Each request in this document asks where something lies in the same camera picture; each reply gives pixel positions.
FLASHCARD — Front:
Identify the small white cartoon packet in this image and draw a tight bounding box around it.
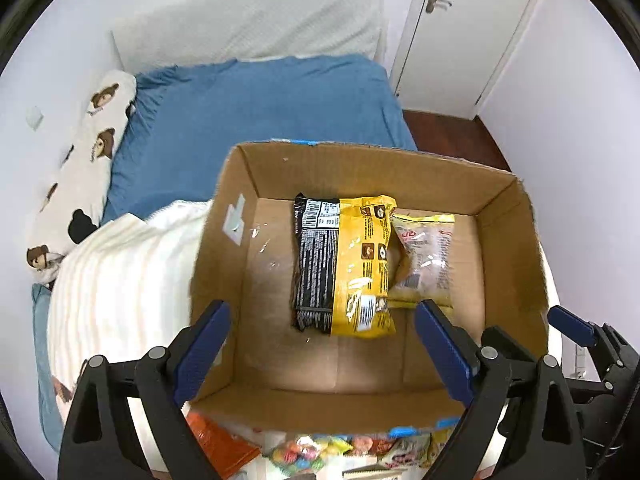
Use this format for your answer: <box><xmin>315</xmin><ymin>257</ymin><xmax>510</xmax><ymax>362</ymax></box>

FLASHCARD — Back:
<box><xmin>378</xmin><ymin>432</ymin><xmax>432</xmax><ymax>469</ymax></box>

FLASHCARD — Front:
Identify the yellow snack packet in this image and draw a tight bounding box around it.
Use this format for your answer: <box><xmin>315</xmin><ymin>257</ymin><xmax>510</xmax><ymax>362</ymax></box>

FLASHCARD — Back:
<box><xmin>331</xmin><ymin>195</ymin><xmax>396</xmax><ymax>339</ymax></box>

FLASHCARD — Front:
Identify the white door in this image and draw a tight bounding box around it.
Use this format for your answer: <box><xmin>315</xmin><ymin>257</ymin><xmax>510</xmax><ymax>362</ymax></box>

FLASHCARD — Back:
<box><xmin>397</xmin><ymin>0</ymin><xmax>529</xmax><ymax>118</ymax></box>

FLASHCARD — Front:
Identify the black snack packet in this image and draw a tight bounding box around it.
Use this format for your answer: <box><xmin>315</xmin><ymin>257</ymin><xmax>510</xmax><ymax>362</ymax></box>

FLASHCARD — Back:
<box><xmin>293</xmin><ymin>193</ymin><xmax>341</xmax><ymax>335</ymax></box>

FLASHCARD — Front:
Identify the yellow panda snack bag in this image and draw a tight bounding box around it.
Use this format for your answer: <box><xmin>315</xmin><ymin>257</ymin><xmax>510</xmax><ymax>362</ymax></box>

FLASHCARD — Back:
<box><xmin>426</xmin><ymin>427</ymin><xmax>454</xmax><ymax>467</ymax></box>

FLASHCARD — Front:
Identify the blue bed sheet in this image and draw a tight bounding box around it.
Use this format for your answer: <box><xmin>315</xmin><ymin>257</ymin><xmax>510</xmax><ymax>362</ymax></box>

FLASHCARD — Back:
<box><xmin>34</xmin><ymin>54</ymin><xmax>416</xmax><ymax>446</ymax></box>

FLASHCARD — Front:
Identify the clear yellow pastry bag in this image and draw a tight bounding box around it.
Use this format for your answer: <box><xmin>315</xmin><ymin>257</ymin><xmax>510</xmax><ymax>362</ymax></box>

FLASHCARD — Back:
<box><xmin>390</xmin><ymin>212</ymin><xmax>454</xmax><ymax>307</ymax></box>

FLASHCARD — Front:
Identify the white chocolate stick packet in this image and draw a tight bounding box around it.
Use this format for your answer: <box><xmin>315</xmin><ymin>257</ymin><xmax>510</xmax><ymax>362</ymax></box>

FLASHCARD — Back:
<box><xmin>342</xmin><ymin>464</ymin><xmax>407</xmax><ymax>480</ymax></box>

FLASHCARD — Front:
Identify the bear print long pillow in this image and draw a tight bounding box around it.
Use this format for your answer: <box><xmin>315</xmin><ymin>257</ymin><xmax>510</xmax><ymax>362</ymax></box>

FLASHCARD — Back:
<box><xmin>26</xmin><ymin>70</ymin><xmax>137</xmax><ymax>285</ymax></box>

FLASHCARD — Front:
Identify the grey padded headboard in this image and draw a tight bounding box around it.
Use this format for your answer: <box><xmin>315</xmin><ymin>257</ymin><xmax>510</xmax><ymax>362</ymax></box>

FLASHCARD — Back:
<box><xmin>112</xmin><ymin>0</ymin><xmax>386</xmax><ymax>74</ymax></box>

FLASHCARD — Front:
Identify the colourful candy ball bag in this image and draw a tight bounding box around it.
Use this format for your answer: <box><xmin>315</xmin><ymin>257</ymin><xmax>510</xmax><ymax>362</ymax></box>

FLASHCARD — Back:
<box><xmin>269</xmin><ymin>434</ymin><xmax>354</xmax><ymax>478</ymax></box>

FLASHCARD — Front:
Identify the wall socket left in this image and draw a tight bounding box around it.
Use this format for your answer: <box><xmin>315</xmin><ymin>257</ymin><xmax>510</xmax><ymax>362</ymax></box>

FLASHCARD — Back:
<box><xmin>25</xmin><ymin>105</ymin><xmax>43</xmax><ymax>131</ymax></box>

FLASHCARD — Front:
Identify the cardboard milk box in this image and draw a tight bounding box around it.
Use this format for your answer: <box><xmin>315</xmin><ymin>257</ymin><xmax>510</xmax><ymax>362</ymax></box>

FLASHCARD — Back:
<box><xmin>191</xmin><ymin>142</ymin><xmax>548</xmax><ymax>434</ymax></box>

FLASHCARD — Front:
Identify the brown meat snack packet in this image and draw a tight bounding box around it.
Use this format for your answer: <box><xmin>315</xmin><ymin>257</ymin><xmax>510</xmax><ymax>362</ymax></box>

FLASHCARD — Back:
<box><xmin>348</xmin><ymin>434</ymin><xmax>396</xmax><ymax>457</ymax></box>

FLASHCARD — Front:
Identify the door handle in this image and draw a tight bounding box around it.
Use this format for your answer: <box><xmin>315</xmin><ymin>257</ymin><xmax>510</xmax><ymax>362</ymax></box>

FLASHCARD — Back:
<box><xmin>425</xmin><ymin>0</ymin><xmax>452</xmax><ymax>14</ymax></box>

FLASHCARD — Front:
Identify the orange snack bag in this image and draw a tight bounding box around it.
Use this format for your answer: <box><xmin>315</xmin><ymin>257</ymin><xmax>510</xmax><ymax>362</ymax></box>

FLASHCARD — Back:
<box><xmin>186</xmin><ymin>411</ymin><xmax>262</xmax><ymax>479</ymax></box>

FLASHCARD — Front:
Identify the striped cat blanket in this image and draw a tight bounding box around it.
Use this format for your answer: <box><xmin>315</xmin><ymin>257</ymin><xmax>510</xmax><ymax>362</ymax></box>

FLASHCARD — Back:
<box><xmin>45</xmin><ymin>198</ymin><xmax>564</xmax><ymax>480</ymax></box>

